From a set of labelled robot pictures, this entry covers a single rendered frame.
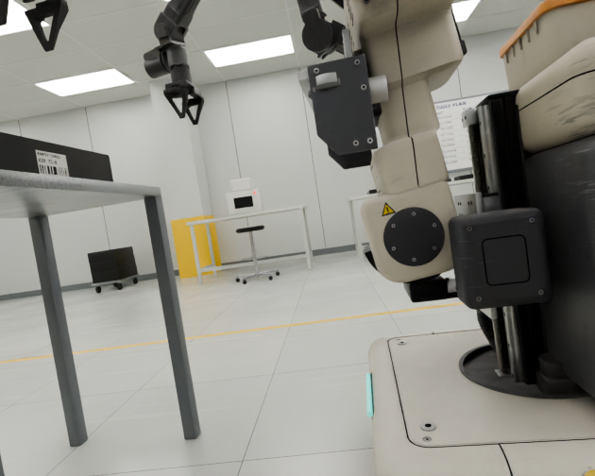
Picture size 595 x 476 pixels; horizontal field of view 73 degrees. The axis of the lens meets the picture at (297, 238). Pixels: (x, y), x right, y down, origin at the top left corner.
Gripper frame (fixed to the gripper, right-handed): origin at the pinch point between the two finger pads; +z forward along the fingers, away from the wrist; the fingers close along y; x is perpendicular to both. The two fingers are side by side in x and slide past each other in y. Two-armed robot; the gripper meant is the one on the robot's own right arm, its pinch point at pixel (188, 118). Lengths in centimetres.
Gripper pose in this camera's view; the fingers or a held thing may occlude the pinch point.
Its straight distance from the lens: 125.1
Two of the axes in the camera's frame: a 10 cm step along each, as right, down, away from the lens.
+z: 1.7, 9.8, 0.5
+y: -1.7, 0.8, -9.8
